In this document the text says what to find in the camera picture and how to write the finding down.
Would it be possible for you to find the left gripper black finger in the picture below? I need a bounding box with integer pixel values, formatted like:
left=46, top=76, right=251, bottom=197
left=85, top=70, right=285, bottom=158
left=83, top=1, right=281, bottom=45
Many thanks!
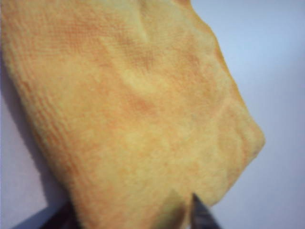
left=190, top=192, right=224, bottom=229

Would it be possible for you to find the yellow microfibre rag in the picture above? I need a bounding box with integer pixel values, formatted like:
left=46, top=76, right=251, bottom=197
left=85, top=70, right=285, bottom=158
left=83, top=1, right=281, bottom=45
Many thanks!
left=0, top=0, right=266, bottom=229

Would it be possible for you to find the grey closed laptop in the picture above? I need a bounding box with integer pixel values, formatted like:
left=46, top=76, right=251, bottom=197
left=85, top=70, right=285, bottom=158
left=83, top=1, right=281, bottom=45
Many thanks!
left=13, top=204, right=81, bottom=229

